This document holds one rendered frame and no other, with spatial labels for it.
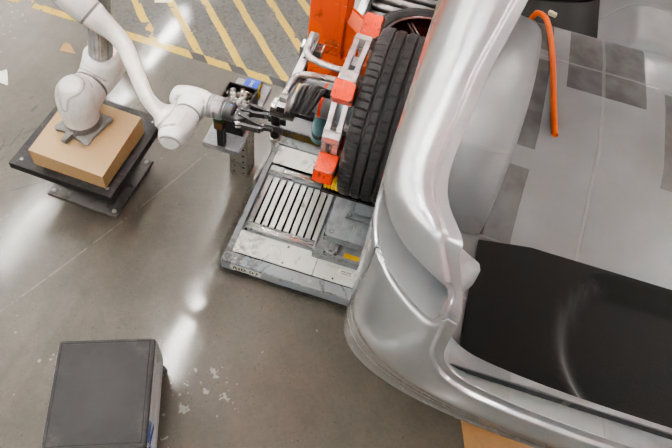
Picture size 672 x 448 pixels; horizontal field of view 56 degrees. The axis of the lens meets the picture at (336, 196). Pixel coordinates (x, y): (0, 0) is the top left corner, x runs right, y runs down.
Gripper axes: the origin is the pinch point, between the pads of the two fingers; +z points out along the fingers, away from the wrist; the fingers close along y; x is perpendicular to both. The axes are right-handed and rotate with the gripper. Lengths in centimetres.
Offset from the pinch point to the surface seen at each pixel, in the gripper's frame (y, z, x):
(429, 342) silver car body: 89, 67, 49
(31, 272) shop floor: 53, -94, -83
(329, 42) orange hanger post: -60, 4, -7
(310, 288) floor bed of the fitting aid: 23, 27, -76
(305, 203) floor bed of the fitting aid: -21, 10, -77
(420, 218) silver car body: 78, 56, 78
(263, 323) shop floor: 42, 12, -83
